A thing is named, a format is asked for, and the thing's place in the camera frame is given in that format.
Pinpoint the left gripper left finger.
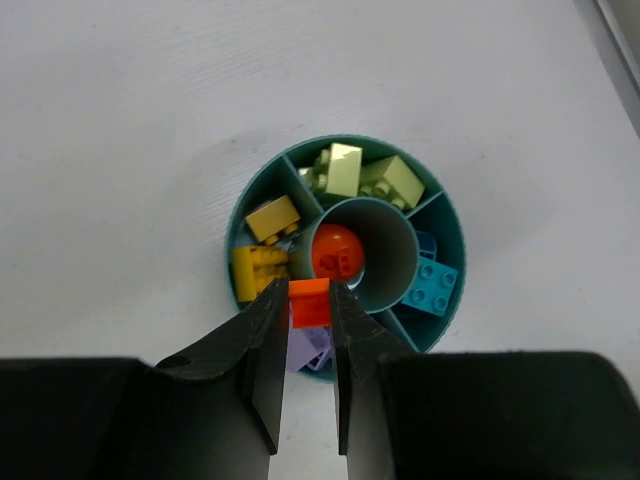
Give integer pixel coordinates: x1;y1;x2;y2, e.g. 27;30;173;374
1;280;289;479

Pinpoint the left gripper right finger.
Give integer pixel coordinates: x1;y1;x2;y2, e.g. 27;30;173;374
329;283;639;479

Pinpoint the purple hollow lego brick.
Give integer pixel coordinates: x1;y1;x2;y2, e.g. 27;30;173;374
286;327;332;372

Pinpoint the orange yellow long brick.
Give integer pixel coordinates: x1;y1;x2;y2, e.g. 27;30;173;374
231;246;289;303

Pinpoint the tiny orange clip piece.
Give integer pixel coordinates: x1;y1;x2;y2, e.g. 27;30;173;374
288;278;331;329

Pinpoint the teal square lego brick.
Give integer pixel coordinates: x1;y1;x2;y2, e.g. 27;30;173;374
401;257;458;317

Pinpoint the orange teardrop dish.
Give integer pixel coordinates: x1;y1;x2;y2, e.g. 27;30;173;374
311;223;365;282

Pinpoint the yellow lego brick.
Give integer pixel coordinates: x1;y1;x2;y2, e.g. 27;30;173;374
245;195;301;246

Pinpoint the teal round divided container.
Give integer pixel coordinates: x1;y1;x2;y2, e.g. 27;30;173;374
225;134;466;353

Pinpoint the light green sloped brick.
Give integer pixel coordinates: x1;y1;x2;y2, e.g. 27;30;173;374
298;143;363;207

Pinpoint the teal rounded lego piece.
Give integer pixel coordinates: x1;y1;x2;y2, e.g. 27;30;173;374
416;230;437;260

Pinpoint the aluminium rail right edge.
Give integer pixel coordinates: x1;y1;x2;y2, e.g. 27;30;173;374
595;0;639;87

